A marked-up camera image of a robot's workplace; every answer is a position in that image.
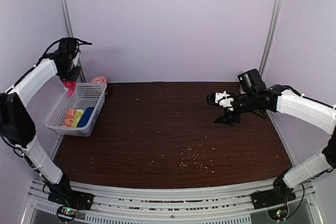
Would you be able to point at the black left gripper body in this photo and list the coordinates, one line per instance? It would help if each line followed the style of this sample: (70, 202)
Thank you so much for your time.
(69, 73)

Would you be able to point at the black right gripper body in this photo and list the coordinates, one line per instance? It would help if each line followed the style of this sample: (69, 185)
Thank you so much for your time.
(250, 102)

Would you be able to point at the pink towel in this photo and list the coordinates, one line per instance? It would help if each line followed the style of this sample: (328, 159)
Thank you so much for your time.
(69, 86)

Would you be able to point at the orange bunny towel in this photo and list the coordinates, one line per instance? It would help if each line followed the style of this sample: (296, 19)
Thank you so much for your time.
(69, 118)

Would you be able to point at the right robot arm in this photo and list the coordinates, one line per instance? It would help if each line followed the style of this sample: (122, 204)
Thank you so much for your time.
(305, 125)

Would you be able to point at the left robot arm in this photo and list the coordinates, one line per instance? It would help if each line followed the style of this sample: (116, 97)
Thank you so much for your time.
(17, 127)

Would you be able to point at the red white bowl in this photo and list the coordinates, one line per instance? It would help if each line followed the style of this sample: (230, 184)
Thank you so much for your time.
(100, 79)

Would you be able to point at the white plastic basket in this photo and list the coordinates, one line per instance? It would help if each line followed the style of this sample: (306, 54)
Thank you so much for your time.
(86, 95)

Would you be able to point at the blue rolled towel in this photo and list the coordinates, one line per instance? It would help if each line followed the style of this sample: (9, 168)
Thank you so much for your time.
(85, 117)

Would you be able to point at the left aluminium post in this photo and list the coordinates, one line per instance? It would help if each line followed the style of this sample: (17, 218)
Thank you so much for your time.
(66, 17)

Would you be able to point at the aluminium post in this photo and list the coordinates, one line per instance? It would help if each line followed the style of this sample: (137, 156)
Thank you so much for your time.
(66, 17)
(270, 40)

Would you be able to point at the right aluminium post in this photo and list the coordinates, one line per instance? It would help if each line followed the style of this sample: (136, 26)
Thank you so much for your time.
(270, 40)

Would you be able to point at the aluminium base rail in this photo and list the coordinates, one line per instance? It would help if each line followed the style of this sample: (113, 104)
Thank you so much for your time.
(223, 204)

